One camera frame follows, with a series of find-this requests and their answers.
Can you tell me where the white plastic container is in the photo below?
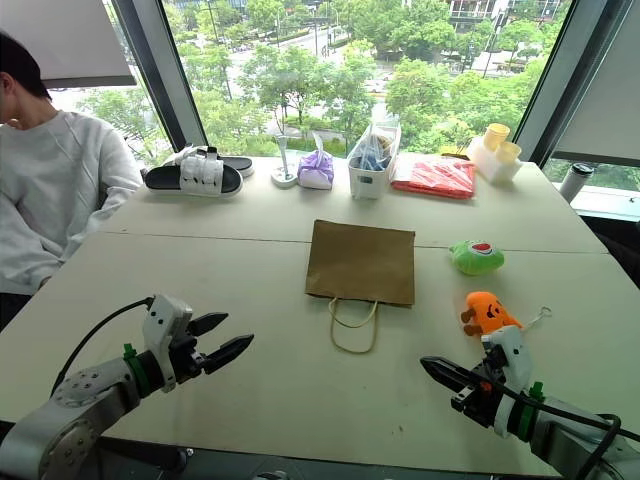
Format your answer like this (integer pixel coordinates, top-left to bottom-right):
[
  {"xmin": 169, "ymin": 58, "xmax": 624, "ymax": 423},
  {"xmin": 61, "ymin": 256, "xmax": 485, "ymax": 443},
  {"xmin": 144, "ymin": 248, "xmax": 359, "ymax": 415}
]
[{"xmin": 465, "ymin": 134, "xmax": 524, "ymax": 186}]

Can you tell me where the yellow plastic cup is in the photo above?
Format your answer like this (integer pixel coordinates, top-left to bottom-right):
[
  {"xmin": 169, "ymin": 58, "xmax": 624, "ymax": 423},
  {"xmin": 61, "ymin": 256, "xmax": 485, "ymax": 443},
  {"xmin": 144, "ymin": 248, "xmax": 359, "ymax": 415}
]
[
  {"xmin": 481, "ymin": 122, "xmax": 512, "ymax": 152},
  {"xmin": 496, "ymin": 141, "xmax": 523, "ymax": 165}
]

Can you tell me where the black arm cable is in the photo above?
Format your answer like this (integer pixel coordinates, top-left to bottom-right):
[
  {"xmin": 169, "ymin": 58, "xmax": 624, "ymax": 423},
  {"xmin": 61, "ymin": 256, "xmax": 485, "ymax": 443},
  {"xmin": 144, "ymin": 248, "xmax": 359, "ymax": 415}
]
[
  {"xmin": 492, "ymin": 382, "xmax": 624, "ymax": 480},
  {"xmin": 49, "ymin": 296, "xmax": 156, "ymax": 397}
]

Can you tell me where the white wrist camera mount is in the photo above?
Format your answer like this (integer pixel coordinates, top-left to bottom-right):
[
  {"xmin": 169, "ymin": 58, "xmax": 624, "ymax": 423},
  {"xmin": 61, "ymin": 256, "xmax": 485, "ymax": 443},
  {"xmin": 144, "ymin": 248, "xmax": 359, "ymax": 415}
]
[
  {"xmin": 480, "ymin": 326, "xmax": 534, "ymax": 401},
  {"xmin": 141, "ymin": 294, "xmax": 194, "ymax": 394}
]

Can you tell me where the dark window frame post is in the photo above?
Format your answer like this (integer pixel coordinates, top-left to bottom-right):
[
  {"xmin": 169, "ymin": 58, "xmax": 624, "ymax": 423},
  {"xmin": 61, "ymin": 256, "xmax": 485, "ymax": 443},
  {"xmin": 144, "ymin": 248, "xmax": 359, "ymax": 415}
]
[
  {"xmin": 512, "ymin": 0, "xmax": 597, "ymax": 164},
  {"xmin": 110, "ymin": 0, "xmax": 209, "ymax": 153}
]

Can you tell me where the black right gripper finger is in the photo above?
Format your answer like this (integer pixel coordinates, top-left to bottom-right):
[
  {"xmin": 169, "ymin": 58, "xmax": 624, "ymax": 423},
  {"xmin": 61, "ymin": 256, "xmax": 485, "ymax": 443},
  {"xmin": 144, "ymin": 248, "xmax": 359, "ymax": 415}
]
[
  {"xmin": 428, "ymin": 371, "xmax": 472, "ymax": 397},
  {"xmin": 420, "ymin": 355, "xmax": 476, "ymax": 384}
]

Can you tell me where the white storage basket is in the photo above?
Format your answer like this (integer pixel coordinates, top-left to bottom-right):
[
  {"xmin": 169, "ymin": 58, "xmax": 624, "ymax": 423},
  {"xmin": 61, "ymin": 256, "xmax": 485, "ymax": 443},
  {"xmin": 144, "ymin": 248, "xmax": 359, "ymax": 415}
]
[{"xmin": 346, "ymin": 119, "xmax": 403, "ymax": 201}]

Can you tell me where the silver thermos with black lid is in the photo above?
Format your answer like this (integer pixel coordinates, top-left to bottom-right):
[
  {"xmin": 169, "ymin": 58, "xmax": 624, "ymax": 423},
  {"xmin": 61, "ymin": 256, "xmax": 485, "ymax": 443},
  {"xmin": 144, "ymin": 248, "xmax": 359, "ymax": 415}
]
[{"xmin": 558, "ymin": 162, "xmax": 596, "ymax": 204}]

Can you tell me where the red packet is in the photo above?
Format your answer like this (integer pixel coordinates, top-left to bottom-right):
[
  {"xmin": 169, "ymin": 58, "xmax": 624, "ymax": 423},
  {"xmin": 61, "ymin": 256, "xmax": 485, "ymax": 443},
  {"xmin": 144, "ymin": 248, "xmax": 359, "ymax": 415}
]
[{"xmin": 390, "ymin": 156, "xmax": 478, "ymax": 201}]

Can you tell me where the purple plastic bag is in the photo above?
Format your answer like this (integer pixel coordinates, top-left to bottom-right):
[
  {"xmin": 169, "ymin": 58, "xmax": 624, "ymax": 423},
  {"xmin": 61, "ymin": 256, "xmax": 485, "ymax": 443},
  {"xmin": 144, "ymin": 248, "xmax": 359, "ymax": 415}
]
[{"xmin": 296, "ymin": 131, "xmax": 336, "ymax": 192}]

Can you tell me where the green plush toy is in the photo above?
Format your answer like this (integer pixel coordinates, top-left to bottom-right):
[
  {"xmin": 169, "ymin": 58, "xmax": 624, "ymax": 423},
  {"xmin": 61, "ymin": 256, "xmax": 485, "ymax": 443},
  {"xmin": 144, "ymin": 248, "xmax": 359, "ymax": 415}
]
[{"xmin": 447, "ymin": 239, "xmax": 506, "ymax": 277}]

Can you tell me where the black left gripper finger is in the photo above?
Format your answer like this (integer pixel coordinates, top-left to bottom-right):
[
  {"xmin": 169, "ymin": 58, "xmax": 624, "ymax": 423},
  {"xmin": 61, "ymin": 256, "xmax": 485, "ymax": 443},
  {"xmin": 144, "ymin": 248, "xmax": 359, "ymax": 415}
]
[
  {"xmin": 188, "ymin": 312, "xmax": 231, "ymax": 338},
  {"xmin": 203, "ymin": 334, "xmax": 256, "ymax": 376}
]

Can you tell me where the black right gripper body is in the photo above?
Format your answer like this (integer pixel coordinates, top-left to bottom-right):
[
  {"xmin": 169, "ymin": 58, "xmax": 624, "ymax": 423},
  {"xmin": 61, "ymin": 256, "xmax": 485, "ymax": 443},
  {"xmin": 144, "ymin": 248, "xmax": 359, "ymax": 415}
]
[{"xmin": 450, "ymin": 348, "xmax": 507, "ymax": 430}]

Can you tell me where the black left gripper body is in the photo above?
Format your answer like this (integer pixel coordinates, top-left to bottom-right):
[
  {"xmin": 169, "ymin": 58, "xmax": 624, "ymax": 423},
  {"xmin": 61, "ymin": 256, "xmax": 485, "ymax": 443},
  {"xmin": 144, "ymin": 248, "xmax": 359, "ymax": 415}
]
[{"xmin": 167, "ymin": 322, "xmax": 209, "ymax": 386}]

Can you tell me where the grey roller blind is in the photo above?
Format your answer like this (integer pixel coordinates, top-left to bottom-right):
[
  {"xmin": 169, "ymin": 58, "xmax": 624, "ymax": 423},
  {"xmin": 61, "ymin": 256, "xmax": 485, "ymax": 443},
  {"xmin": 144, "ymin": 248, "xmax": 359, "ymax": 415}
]
[
  {"xmin": 553, "ymin": 0, "xmax": 640, "ymax": 162},
  {"xmin": 0, "ymin": 0, "xmax": 138, "ymax": 90}
]

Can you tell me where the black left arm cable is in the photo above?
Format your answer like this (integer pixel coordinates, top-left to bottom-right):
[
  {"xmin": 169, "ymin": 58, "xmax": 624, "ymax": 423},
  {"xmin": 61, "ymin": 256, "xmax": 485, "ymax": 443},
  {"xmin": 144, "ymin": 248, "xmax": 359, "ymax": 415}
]
[{"xmin": 49, "ymin": 296, "xmax": 156, "ymax": 397}]

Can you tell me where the orange plush toy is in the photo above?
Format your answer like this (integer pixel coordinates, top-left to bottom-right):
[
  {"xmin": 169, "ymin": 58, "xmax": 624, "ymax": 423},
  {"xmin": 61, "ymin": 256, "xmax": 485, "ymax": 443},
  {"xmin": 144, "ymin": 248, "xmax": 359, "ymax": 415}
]
[{"xmin": 460, "ymin": 291, "xmax": 553, "ymax": 338}]

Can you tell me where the black and white slipper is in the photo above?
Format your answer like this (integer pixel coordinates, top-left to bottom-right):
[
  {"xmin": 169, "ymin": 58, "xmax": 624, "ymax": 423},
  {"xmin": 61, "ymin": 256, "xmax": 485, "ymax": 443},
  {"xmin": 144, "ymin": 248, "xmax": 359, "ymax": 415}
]
[
  {"xmin": 144, "ymin": 155, "xmax": 245, "ymax": 199},
  {"xmin": 167, "ymin": 145, "xmax": 256, "ymax": 179}
]

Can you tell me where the white stand with round base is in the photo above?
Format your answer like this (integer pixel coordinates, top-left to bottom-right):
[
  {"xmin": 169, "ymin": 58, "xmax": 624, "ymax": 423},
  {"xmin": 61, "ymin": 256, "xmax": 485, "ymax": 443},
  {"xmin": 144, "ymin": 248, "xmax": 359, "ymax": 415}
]
[{"xmin": 270, "ymin": 134, "xmax": 300, "ymax": 190}]

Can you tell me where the brown paper bag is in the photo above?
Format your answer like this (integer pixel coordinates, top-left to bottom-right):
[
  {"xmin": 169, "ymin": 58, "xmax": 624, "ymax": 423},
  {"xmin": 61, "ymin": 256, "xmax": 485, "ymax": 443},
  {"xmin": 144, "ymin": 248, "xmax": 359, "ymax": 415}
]
[{"xmin": 304, "ymin": 219, "xmax": 417, "ymax": 355}]

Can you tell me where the person in white sweatshirt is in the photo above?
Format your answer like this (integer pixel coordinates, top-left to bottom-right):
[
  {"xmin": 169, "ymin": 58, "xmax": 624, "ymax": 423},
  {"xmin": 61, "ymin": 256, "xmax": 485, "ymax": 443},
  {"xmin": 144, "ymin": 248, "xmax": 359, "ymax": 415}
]
[{"xmin": 0, "ymin": 29, "xmax": 145, "ymax": 332}]

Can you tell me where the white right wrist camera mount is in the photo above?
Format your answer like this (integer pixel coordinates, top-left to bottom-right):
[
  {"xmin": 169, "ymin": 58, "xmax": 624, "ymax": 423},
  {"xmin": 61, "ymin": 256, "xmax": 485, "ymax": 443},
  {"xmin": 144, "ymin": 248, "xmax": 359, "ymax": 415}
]
[{"xmin": 480, "ymin": 326, "xmax": 534, "ymax": 401}]

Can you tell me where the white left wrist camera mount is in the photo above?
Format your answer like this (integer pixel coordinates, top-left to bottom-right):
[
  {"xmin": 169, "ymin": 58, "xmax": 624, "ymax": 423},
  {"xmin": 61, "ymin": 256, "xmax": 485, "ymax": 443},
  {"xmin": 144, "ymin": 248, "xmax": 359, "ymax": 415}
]
[{"xmin": 141, "ymin": 294, "xmax": 194, "ymax": 394}]

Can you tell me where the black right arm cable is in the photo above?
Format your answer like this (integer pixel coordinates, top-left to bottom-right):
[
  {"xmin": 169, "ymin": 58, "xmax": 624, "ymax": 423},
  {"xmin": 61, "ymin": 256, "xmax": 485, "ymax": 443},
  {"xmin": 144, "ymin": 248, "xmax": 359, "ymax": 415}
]
[{"xmin": 492, "ymin": 382, "xmax": 624, "ymax": 480}]

